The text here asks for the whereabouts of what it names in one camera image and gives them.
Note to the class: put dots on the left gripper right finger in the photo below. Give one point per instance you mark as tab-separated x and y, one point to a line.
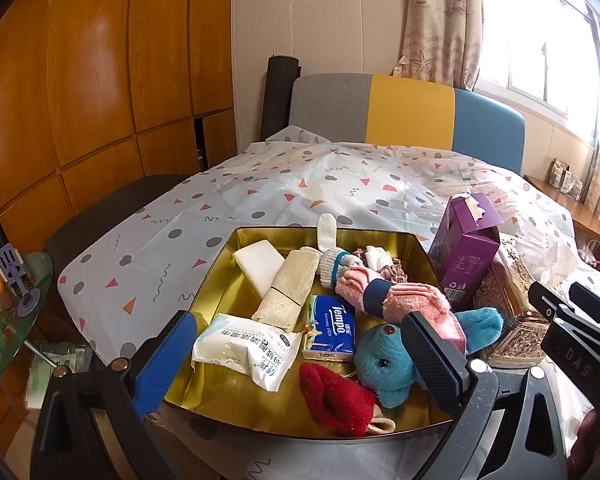
438	362

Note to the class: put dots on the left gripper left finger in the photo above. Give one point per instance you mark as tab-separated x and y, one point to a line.
159	359

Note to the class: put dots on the pink towel navy band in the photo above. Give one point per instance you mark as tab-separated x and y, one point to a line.
370	294

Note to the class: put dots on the white wet wipes pack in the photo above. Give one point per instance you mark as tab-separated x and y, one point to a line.
262	352

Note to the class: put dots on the white waffle cloth with scrunchie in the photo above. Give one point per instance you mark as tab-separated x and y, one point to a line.
380	260

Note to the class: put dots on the teal plush toy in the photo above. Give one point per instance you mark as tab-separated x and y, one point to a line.
384	366

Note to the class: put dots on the ornate silver tissue holder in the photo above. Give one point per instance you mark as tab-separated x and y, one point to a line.
505	287

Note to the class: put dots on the red sock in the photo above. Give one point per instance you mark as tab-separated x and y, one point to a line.
342	405

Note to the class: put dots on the purple tissue box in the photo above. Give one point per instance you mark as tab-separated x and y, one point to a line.
464	246

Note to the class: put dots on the wooden desk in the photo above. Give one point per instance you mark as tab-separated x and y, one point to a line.
583	219

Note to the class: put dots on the blue Tempo tissue pack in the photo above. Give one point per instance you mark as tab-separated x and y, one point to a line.
330	333

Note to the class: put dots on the patterned plastic table cover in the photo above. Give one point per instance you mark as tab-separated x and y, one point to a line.
123	288

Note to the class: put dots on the cream folded towel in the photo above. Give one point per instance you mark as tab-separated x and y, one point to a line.
283	302

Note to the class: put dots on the gold metal tin box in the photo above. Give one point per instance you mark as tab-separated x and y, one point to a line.
212	393

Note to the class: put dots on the glass side table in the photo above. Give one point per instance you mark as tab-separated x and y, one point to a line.
24	285

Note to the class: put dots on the white glove blue stripe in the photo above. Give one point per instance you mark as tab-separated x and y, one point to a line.
334	261

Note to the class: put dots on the white sponge block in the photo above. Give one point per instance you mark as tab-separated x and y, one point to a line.
259	262

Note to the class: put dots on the grey yellow blue sofa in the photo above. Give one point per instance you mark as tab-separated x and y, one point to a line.
387	110

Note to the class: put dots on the wooden wardrobe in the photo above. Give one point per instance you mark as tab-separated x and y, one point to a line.
95	94

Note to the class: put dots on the beige patterned curtain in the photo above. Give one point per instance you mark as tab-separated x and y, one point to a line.
442	42

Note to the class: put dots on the black rolled mat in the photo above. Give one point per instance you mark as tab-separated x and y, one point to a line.
282	72

